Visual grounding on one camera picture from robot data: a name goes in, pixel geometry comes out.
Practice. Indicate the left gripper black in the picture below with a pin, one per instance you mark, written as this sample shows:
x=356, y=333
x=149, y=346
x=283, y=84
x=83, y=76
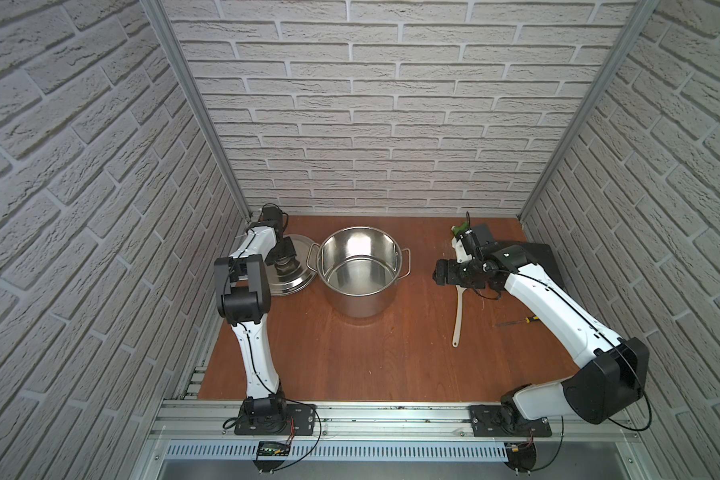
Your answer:
x=284, y=257

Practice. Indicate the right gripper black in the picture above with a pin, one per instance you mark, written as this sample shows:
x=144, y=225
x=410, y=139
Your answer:
x=450, y=277

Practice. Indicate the stainless steel pot lid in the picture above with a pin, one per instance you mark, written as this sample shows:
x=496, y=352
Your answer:
x=289, y=277

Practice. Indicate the white plastic ladle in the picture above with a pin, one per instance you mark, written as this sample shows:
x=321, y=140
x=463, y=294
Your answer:
x=458, y=316

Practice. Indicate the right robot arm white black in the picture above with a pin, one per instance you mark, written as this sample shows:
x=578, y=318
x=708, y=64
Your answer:
x=612, y=369

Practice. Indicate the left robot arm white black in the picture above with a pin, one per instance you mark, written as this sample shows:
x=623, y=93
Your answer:
x=243, y=298

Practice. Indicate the green plastic fitting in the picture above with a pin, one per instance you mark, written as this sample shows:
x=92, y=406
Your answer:
x=458, y=230

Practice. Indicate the black plastic tool case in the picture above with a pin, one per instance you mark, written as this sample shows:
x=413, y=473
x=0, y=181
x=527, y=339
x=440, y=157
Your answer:
x=542, y=254

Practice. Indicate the left controller board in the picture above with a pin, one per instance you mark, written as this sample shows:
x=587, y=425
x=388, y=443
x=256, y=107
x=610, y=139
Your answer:
x=271, y=455

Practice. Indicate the controller board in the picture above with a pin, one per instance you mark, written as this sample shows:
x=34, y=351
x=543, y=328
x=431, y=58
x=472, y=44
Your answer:
x=271, y=455
x=520, y=457

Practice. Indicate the right controller board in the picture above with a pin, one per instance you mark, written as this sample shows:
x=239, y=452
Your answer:
x=520, y=457

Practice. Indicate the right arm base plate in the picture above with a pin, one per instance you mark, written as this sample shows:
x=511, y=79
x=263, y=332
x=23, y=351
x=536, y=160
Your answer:
x=498, y=420

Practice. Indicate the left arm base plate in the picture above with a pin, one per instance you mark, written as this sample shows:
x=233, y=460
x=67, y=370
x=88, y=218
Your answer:
x=264, y=418

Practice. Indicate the aluminium rail frame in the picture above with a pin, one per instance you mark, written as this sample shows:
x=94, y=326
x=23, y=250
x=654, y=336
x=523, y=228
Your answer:
x=363, y=431

